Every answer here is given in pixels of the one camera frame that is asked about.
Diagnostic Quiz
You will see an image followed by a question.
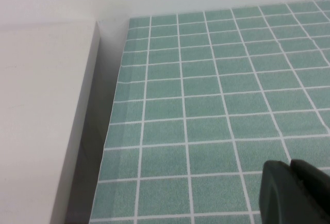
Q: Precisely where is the white cabinet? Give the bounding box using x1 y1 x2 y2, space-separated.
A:
0 19 102 224

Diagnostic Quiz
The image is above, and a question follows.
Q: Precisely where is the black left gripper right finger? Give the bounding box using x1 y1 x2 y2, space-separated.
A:
289 158 330 224

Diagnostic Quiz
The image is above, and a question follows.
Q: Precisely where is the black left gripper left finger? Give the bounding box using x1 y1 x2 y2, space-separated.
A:
259 159 301 224

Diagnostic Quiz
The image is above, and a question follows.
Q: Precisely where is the green checkered tablecloth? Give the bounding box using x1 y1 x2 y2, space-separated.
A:
89 0 330 224

